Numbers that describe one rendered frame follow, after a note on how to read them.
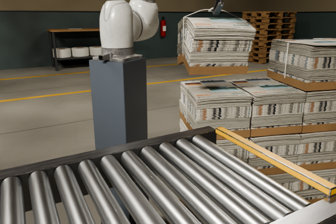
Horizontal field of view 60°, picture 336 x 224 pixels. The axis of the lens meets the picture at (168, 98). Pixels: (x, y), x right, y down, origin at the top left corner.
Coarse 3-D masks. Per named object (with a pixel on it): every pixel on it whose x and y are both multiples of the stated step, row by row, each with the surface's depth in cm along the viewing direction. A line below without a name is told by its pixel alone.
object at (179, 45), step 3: (180, 21) 157; (180, 24) 156; (180, 27) 157; (177, 30) 165; (180, 30) 158; (180, 33) 156; (180, 36) 156; (180, 39) 156; (177, 42) 165; (180, 42) 154; (177, 45) 163; (180, 45) 155; (177, 48) 164; (180, 48) 154; (177, 51) 164; (180, 51) 155; (177, 54) 164; (180, 63) 161; (183, 63) 158
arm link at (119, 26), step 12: (108, 0) 136; (120, 0) 133; (108, 12) 131; (120, 12) 131; (132, 12) 137; (108, 24) 131; (120, 24) 132; (132, 24) 137; (108, 36) 133; (120, 36) 133; (132, 36) 138
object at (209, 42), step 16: (192, 32) 129; (208, 32) 127; (224, 32) 128; (240, 32) 129; (192, 48) 130; (208, 48) 132; (224, 48) 133; (240, 48) 133; (192, 64) 134; (208, 64) 135; (224, 64) 137; (240, 64) 138
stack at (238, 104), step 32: (192, 96) 145; (224, 96) 140; (256, 96) 143; (288, 96) 146; (320, 96) 150; (192, 128) 149; (256, 128) 149; (256, 160) 154; (288, 160) 158; (320, 160) 161; (320, 192) 168
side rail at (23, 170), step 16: (208, 128) 108; (128, 144) 95; (144, 144) 95; (48, 160) 84; (64, 160) 84; (80, 160) 85; (96, 160) 87; (0, 176) 76; (16, 176) 77; (48, 176) 81
